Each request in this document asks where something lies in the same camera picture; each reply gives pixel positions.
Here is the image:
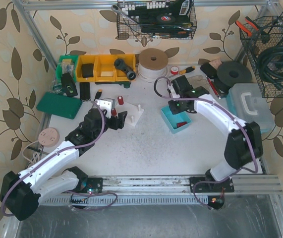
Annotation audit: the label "black coiled hose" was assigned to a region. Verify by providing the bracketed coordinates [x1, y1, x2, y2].
[257, 43, 283, 85]

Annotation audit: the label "sandpaper sheet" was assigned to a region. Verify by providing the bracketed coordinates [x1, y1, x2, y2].
[209, 58, 222, 70]

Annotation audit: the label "wire basket with hose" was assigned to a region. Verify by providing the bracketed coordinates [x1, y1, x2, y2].
[239, 15, 283, 98]

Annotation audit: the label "yellow storage bins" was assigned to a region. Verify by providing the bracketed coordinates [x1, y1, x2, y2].
[75, 54, 136, 83]

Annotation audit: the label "teal clear lid toolbox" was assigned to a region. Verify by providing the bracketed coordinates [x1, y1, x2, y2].
[226, 83, 275, 133]

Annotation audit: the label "black remote-like block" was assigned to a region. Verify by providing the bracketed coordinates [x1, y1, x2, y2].
[79, 82, 91, 101]

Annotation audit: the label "orange handled pliers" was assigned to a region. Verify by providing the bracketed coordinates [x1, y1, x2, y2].
[235, 16, 260, 37]

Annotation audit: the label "yellow black nut driver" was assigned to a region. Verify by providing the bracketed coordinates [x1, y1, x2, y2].
[179, 66, 195, 75]

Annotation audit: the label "thin black screwdriver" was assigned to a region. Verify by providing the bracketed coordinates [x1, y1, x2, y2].
[94, 89, 102, 100]

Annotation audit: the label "green storage bin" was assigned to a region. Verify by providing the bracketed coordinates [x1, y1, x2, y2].
[56, 55, 78, 82]

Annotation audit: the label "black rectangular case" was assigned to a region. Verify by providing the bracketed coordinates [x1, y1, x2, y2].
[200, 62, 217, 79]

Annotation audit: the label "round beige sanding disc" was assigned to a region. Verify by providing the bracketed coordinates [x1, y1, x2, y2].
[38, 127, 59, 147]

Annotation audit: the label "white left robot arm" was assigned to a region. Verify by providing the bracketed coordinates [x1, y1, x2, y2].
[0, 108, 127, 221]

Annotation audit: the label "dark grey empty spool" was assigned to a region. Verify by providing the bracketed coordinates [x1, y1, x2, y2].
[214, 61, 252, 93]

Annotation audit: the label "black green battery device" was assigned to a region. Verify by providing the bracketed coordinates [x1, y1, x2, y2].
[60, 73, 78, 97]

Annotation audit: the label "beige work glove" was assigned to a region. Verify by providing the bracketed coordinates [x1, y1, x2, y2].
[188, 75, 210, 91]

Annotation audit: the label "wire basket with tools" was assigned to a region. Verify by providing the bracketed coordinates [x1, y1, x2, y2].
[111, 0, 197, 42]

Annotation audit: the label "black box in bin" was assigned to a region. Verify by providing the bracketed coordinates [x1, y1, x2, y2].
[81, 63, 94, 78]

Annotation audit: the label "small teal parts tray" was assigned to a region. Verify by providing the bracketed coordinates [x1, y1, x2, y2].
[161, 106, 192, 134]

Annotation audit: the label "white cable spool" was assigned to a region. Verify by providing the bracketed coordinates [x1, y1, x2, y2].
[137, 48, 169, 83]

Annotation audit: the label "white four-peg base plate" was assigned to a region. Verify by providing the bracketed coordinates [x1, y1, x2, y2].
[124, 103, 144, 126]

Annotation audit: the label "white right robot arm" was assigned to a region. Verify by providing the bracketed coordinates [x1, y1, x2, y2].
[167, 86, 263, 182]

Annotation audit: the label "dark grey pipe fitting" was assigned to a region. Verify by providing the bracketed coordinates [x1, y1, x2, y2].
[114, 59, 136, 81]

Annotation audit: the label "red white tape roll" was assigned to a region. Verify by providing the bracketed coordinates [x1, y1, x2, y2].
[170, 66, 179, 75]

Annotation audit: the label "white coiled cord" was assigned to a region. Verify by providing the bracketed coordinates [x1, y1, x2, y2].
[22, 141, 49, 172]

